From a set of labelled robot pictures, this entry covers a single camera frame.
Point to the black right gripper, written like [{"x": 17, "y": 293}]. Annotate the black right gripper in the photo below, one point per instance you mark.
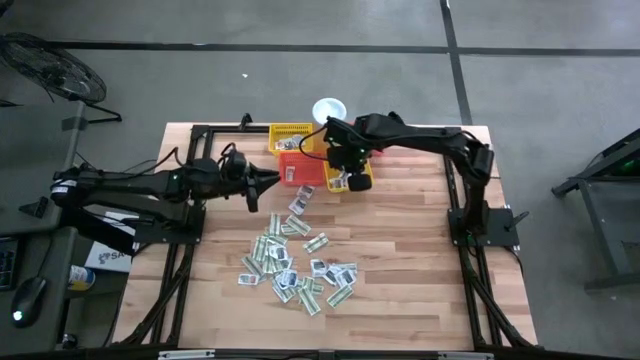
[{"x": 347, "y": 145}]

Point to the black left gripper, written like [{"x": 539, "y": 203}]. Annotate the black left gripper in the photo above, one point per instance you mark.
[{"x": 250, "y": 182}]

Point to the white pad packet dark print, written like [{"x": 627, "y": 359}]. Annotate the white pad packet dark print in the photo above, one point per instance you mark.
[
  {"x": 286, "y": 278},
  {"x": 248, "y": 279},
  {"x": 346, "y": 277},
  {"x": 290, "y": 173},
  {"x": 298, "y": 205},
  {"x": 285, "y": 145},
  {"x": 306, "y": 191},
  {"x": 276, "y": 251},
  {"x": 336, "y": 184},
  {"x": 318, "y": 266},
  {"x": 330, "y": 276},
  {"x": 344, "y": 176}
]

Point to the green striped bandage packet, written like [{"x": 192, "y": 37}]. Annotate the green striped bandage packet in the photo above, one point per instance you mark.
[
  {"x": 259, "y": 248},
  {"x": 252, "y": 265},
  {"x": 289, "y": 230},
  {"x": 315, "y": 243},
  {"x": 344, "y": 266},
  {"x": 340, "y": 296},
  {"x": 318, "y": 289},
  {"x": 306, "y": 285},
  {"x": 283, "y": 292},
  {"x": 270, "y": 265},
  {"x": 298, "y": 225},
  {"x": 309, "y": 300},
  {"x": 274, "y": 224}
]

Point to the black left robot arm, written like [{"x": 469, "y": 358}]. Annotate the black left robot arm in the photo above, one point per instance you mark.
[{"x": 125, "y": 187}]

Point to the orange plastic basket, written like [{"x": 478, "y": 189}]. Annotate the orange plastic basket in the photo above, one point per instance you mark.
[
  {"x": 381, "y": 153},
  {"x": 307, "y": 167}
]

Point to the yellow plastic basket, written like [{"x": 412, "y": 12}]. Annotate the yellow plastic basket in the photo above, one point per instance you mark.
[
  {"x": 326, "y": 175},
  {"x": 300, "y": 131}
]

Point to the yellow canister white lid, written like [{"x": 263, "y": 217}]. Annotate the yellow canister white lid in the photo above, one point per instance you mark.
[{"x": 329, "y": 109}]

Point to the black table clamp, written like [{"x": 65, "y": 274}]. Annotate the black table clamp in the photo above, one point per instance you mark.
[
  {"x": 245, "y": 120},
  {"x": 396, "y": 115}
]

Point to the white cardboard box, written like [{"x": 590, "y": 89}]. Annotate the white cardboard box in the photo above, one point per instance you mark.
[{"x": 107, "y": 257}]

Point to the white yellow blue can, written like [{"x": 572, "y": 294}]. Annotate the white yellow blue can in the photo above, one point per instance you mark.
[{"x": 80, "y": 277}]

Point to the grey desk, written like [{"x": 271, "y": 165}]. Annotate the grey desk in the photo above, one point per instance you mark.
[
  {"x": 35, "y": 150},
  {"x": 35, "y": 255}
]

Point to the black floor fan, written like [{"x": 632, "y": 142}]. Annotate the black floor fan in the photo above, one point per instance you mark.
[{"x": 52, "y": 70}]

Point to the small black round knob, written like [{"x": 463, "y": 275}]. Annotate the small black round knob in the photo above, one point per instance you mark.
[{"x": 68, "y": 341}]

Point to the grey metal cart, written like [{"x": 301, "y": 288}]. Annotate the grey metal cart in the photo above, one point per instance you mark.
[{"x": 595, "y": 220}]

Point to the black computer mouse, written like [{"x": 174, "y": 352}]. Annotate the black computer mouse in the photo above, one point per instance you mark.
[{"x": 29, "y": 300}]

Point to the black keyboard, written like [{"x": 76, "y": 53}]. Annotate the black keyboard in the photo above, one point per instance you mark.
[{"x": 7, "y": 265}]

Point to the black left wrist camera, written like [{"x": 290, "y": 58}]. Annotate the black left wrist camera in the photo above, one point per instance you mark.
[{"x": 232, "y": 162}]

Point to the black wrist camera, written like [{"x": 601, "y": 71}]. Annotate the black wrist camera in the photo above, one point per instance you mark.
[
  {"x": 232, "y": 162},
  {"x": 360, "y": 182}
]

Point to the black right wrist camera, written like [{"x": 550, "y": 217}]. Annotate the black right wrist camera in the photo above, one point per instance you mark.
[{"x": 360, "y": 182}]

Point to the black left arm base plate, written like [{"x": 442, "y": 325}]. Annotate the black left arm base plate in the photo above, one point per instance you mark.
[{"x": 170, "y": 235}]

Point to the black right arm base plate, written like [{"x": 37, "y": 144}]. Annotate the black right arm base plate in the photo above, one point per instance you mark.
[{"x": 500, "y": 232}]

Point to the silver metal bracket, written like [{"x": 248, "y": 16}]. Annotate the silver metal bracket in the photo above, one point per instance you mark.
[
  {"x": 185, "y": 354},
  {"x": 465, "y": 356}
]

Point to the black triangular bracket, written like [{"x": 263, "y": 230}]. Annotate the black triangular bracket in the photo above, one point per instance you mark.
[{"x": 36, "y": 207}]

